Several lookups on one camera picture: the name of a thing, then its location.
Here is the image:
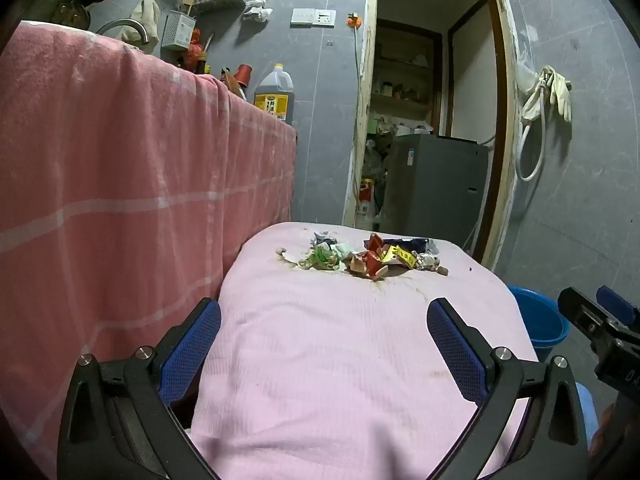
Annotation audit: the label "wall wire rack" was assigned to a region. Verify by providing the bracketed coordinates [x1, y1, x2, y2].
[192, 0, 253, 16]

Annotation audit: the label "white red rice sack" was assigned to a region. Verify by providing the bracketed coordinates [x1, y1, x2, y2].
[355, 177, 378, 231]

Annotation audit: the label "white hose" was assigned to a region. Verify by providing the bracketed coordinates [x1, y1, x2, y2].
[515, 72, 546, 182]

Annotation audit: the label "person's right hand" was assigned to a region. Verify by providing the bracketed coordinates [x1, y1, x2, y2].
[590, 402, 619, 458]

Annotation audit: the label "wooden shelf unit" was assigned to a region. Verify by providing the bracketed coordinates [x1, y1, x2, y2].
[370, 19, 443, 136]

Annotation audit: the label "yellow snack wrapper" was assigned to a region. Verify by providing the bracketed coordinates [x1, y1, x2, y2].
[380, 245, 418, 268]

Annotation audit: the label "large cooking oil jug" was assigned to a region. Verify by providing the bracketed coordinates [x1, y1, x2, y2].
[253, 62, 295, 123]

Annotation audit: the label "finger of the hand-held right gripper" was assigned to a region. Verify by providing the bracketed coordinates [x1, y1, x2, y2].
[557, 287, 608, 346]
[596, 286, 638, 326]

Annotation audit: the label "brown sauce bottle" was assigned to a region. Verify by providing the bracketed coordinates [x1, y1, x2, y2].
[220, 67, 248, 102]

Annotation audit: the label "dark blue snack wrapper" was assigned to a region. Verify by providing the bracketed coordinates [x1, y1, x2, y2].
[395, 237, 441, 256]

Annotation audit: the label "white wall socket plate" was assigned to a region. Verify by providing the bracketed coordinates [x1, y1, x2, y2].
[291, 8, 336, 27]

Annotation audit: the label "clear plastic bag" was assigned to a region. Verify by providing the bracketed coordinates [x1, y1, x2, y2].
[515, 35, 541, 93]

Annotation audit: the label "wooden door frame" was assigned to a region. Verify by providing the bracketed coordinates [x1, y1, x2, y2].
[342, 0, 518, 271]

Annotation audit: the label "metal faucet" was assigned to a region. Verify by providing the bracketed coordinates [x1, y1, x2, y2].
[95, 18, 151, 46]

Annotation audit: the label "blue plastic bucket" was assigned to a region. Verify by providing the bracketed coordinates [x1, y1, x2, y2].
[506, 285, 572, 363]

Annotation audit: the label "white cable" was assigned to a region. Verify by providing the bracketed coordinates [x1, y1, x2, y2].
[353, 26, 363, 106]

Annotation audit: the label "cream rubber gloves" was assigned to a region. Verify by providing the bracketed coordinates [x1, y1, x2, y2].
[537, 65, 573, 122]

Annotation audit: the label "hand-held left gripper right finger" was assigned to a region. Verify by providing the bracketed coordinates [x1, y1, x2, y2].
[426, 297, 591, 480]

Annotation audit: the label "beige hanging cloth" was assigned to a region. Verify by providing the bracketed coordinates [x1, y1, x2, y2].
[121, 0, 161, 43]

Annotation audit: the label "white crumpled rag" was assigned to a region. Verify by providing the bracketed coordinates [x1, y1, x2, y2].
[243, 0, 273, 23]

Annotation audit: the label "grey washing machine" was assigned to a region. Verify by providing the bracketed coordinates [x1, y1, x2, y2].
[380, 132, 491, 248]

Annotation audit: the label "pink towel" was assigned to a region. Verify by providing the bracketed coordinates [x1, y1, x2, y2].
[187, 221, 538, 480]

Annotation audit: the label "red plastic bag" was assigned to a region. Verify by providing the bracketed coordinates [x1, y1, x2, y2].
[182, 29, 208, 73]

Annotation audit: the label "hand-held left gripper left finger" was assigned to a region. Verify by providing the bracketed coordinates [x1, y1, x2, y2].
[57, 297, 223, 480]

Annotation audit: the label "pink checked cloth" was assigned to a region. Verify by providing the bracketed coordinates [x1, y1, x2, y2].
[0, 21, 298, 480]

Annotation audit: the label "perforated metal utensil holder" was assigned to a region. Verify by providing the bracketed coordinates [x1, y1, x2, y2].
[162, 10, 196, 52]

